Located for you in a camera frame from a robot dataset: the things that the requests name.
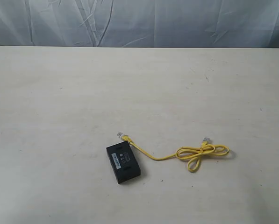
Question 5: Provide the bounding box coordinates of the yellow ethernet cable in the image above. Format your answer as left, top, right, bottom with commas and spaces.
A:
116, 132, 230, 173

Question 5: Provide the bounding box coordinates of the grey wrinkled backdrop curtain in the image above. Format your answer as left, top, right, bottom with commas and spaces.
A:
0, 0, 279, 48

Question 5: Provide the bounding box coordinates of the black network switch box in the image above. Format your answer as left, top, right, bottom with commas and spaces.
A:
106, 141, 148, 185

